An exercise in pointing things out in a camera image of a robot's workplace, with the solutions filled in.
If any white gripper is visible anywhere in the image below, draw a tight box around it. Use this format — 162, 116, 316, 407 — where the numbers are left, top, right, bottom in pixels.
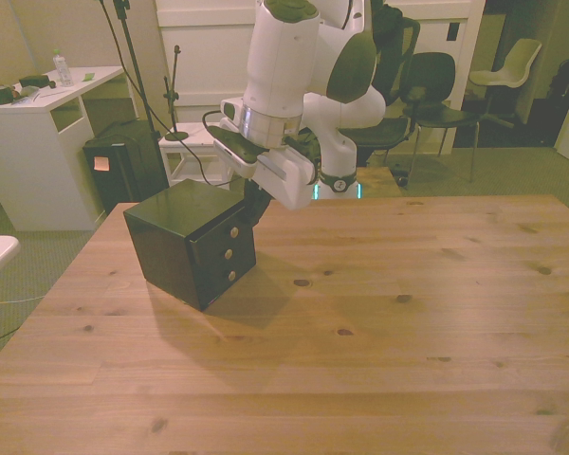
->
242, 147, 321, 228

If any black drawer with round knob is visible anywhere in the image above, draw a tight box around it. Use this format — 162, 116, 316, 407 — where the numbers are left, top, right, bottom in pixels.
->
189, 236, 257, 271
185, 202, 255, 247
193, 260, 258, 313

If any black three-drawer cabinet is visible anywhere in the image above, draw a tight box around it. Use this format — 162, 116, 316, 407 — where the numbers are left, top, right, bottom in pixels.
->
122, 178, 258, 313

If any small white side table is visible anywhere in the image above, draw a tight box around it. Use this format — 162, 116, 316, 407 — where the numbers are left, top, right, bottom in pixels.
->
157, 121, 239, 188

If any black microphone stand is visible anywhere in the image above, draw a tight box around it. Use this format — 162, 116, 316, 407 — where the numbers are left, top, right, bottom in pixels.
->
162, 45, 191, 143

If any black computer tower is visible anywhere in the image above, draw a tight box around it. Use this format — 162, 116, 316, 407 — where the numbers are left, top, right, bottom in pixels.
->
82, 119, 170, 215

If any black tripod stand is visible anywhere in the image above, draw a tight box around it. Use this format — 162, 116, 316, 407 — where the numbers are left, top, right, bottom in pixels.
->
96, 0, 173, 191

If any black office chair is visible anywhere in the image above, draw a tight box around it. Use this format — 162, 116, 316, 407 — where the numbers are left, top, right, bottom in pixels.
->
337, 2, 422, 187

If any black shell chair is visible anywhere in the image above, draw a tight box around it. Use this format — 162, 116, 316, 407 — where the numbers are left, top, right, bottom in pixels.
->
400, 51, 483, 184

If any clear plastic bottle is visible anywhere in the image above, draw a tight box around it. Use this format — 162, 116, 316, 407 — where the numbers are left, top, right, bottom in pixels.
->
51, 48, 75, 88

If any white desk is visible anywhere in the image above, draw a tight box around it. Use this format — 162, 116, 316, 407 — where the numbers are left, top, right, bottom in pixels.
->
0, 65, 138, 232

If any dark green pouch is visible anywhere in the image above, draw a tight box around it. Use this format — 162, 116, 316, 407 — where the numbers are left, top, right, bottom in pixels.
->
18, 75, 58, 90

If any white shell chair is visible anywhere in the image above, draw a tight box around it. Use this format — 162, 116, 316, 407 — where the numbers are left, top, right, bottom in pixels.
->
468, 38, 543, 128

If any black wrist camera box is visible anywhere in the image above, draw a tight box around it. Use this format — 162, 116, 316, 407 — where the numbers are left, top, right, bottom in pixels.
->
207, 123, 267, 166

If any thin floor cable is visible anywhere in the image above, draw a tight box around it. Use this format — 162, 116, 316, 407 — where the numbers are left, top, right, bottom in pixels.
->
0, 292, 46, 343

